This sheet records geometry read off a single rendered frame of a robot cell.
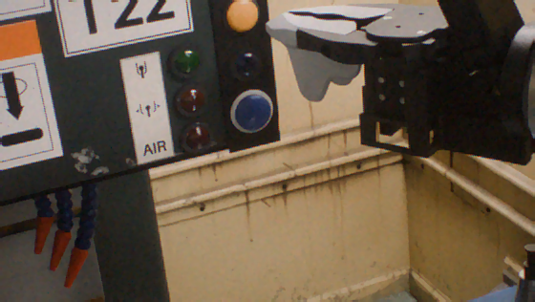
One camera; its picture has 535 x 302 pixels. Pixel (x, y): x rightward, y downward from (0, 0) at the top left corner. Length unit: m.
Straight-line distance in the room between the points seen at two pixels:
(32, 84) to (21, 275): 0.81
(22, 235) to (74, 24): 0.79
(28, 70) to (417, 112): 0.28
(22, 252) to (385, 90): 0.92
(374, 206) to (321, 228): 0.14
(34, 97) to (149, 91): 0.09
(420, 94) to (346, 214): 1.53
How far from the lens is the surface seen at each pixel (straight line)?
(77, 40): 0.69
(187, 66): 0.71
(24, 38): 0.68
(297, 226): 2.07
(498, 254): 1.90
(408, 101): 0.60
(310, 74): 0.66
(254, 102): 0.73
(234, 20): 0.71
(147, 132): 0.72
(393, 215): 2.18
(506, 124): 0.58
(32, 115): 0.70
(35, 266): 1.47
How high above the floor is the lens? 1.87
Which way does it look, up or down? 24 degrees down
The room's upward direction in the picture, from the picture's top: 6 degrees counter-clockwise
